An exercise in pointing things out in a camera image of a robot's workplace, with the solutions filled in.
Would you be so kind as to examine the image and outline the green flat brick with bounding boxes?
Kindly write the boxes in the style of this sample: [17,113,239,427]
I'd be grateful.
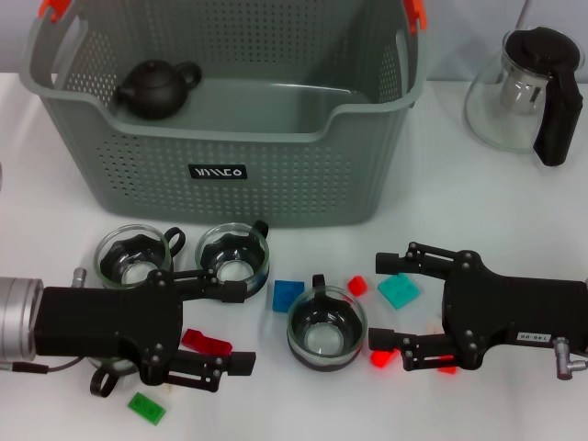
[127,390,167,424]

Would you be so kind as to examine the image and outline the teal square plate brick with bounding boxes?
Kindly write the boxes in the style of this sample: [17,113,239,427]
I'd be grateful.
[377,273,423,311]

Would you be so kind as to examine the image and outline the dark clay teapot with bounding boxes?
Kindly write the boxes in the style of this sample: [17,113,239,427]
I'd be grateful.
[113,58,203,121]

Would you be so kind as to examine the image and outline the glass carafe black handle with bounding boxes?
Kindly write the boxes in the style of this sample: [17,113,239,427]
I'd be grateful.
[463,26,584,167]

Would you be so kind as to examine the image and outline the orange-red sloped brick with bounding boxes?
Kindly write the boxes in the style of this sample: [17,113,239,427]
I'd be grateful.
[369,348,401,368]

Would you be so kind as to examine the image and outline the thin grey background cable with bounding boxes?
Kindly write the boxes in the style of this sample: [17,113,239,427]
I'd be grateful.
[513,0,532,29]

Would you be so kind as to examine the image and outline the grey perforated storage bin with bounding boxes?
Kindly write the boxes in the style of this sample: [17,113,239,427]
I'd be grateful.
[17,0,431,230]

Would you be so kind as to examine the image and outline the thin left gripper cable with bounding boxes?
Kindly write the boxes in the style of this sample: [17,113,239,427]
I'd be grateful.
[0,356,91,374]

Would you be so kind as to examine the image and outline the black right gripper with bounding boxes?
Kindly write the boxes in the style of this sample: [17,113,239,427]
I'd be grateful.
[367,242,588,372]

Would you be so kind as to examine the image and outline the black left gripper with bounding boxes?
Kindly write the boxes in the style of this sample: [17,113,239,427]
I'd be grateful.
[34,268,257,394]

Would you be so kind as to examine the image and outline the glass teacup black holder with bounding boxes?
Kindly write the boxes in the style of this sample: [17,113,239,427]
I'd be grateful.
[195,220,271,303]
[287,274,369,372]
[94,223,187,290]
[89,356,139,399]

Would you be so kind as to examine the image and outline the orange bin handle clip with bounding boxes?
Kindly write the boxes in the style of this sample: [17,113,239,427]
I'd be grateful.
[403,0,429,36]
[37,0,74,23]

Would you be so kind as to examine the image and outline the dark red long brick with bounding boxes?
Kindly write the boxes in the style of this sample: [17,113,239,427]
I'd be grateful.
[181,328,233,356]

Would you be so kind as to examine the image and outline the blue square brick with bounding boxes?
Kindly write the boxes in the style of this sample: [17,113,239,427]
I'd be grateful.
[273,278,307,314]

